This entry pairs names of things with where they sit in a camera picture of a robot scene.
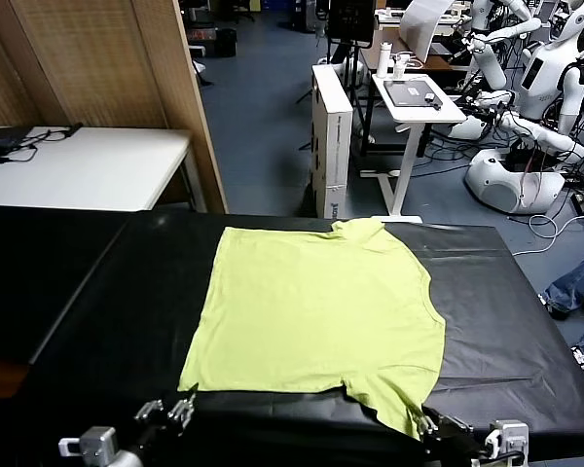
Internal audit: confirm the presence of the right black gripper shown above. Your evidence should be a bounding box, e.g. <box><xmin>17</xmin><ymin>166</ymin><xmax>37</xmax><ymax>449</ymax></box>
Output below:
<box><xmin>417</xmin><ymin>411</ymin><xmax>488</xmax><ymax>456</ymax></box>

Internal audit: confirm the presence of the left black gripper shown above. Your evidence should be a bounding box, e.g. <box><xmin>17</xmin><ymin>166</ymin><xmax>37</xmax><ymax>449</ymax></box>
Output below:
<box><xmin>126</xmin><ymin>386</ymin><xmax>199</xmax><ymax>458</ymax></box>

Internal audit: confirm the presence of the lime green t-shirt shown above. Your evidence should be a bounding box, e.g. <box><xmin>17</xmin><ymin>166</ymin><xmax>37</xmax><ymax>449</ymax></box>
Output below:
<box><xmin>177</xmin><ymin>218</ymin><xmax>448</xmax><ymax>442</ymax></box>

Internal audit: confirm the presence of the black plastic table cover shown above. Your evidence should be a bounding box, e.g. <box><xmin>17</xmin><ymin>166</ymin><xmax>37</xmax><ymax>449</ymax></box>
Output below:
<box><xmin>9</xmin><ymin>211</ymin><xmax>584</xmax><ymax>467</ymax></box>

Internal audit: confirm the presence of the dark sneaker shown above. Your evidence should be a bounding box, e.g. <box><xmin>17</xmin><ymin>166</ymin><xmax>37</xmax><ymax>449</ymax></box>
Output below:
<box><xmin>539</xmin><ymin>290</ymin><xmax>571</xmax><ymax>321</ymax></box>

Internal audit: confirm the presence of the black side table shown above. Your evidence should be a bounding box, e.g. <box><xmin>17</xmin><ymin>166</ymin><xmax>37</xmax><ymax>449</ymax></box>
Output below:
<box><xmin>0</xmin><ymin>203</ymin><xmax>137</xmax><ymax>366</ymax></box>

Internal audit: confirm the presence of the white rectangular table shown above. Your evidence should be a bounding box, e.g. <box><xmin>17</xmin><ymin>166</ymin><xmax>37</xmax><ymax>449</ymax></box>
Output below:
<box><xmin>0</xmin><ymin>126</ymin><xmax>208</xmax><ymax>213</ymax></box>

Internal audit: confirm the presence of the tall white cardboard box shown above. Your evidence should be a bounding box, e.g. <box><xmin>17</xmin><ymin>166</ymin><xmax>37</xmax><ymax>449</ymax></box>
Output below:
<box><xmin>310</xmin><ymin>63</ymin><xmax>354</xmax><ymax>220</ymax></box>

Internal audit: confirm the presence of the white standing desk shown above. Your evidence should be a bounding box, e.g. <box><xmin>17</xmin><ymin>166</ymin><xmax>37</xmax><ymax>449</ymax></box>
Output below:
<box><xmin>359</xmin><ymin>72</ymin><xmax>468</xmax><ymax>224</ymax></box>

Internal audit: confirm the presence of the black flat bag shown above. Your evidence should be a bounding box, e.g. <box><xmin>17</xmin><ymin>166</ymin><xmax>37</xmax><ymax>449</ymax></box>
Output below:
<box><xmin>0</xmin><ymin>126</ymin><xmax>33</xmax><ymax>162</ymax></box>

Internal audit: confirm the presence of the grey closed laptop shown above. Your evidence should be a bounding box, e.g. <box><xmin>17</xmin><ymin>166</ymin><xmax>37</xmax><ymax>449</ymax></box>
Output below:
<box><xmin>383</xmin><ymin>80</ymin><xmax>442</xmax><ymax>107</ymax></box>

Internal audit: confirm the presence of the white cup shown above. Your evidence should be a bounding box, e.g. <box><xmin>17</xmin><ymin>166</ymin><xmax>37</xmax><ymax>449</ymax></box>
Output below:
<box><xmin>391</xmin><ymin>53</ymin><xmax>413</xmax><ymax>79</ymax></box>

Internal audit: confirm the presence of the wooden folding screen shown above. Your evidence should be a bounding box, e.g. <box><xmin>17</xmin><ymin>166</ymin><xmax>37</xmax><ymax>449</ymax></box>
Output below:
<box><xmin>0</xmin><ymin>0</ymin><xmax>229</xmax><ymax>215</ymax></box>

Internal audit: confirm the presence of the white humanoid robot with base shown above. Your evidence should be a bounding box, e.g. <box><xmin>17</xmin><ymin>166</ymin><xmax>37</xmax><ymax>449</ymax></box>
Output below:
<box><xmin>464</xmin><ymin>0</ymin><xmax>584</xmax><ymax>215</ymax></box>

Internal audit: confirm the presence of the brown wooden desk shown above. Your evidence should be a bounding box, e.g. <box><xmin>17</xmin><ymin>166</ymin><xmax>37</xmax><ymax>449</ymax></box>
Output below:
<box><xmin>359</xmin><ymin>23</ymin><xmax>473</xmax><ymax>74</ymax></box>

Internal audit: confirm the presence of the white water bottle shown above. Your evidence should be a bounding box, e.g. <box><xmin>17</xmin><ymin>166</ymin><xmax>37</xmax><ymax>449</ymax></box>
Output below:
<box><xmin>375</xmin><ymin>41</ymin><xmax>393</xmax><ymax>79</ymax></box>

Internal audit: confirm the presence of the black waste bin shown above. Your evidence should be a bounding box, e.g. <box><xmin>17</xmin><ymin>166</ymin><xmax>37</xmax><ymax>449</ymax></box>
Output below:
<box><xmin>216</xmin><ymin>27</ymin><xmax>238</xmax><ymax>58</ymax></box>

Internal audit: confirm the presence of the white curved panel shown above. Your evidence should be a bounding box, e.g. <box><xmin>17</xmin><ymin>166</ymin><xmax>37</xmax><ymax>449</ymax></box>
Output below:
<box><xmin>399</xmin><ymin>0</ymin><xmax>452</xmax><ymax>62</ymax></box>

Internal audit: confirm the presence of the black monitor on stand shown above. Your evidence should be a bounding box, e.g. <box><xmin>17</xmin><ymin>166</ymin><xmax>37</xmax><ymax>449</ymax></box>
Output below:
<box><xmin>296</xmin><ymin>0</ymin><xmax>377</xmax><ymax>152</ymax></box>

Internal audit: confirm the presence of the left grey wrist camera box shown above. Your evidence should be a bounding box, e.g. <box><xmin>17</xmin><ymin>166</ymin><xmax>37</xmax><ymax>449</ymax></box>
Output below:
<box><xmin>57</xmin><ymin>426</ymin><xmax>117</xmax><ymax>458</ymax></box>

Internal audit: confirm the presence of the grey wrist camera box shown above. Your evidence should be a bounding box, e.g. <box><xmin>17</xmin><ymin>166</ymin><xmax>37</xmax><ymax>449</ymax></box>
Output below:
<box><xmin>57</xmin><ymin>426</ymin><xmax>117</xmax><ymax>458</ymax></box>
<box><xmin>484</xmin><ymin>418</ymin><xmax>530</xmax><ymax>461</ymax></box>

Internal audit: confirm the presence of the right grey wrist camera box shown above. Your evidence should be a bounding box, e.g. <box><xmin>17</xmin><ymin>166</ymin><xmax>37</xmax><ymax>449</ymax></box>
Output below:
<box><xmin>484</xmin><ymin>418</ymin><xmax>530</xmax><ymax>461</ymax></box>

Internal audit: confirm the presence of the white floor cable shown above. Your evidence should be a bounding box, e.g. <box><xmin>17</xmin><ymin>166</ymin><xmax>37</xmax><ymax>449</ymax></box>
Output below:
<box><xmin>510</xmin><ymin>208</ymin><xmax>584</xmax><ymax>257</ymax></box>

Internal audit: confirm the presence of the black cable with adapter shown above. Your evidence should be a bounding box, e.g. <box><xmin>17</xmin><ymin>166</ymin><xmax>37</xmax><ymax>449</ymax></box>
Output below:
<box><xmin>0</xmin><ymin>122</ymin><xmax>84</xmax><ymax>165</ymax></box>

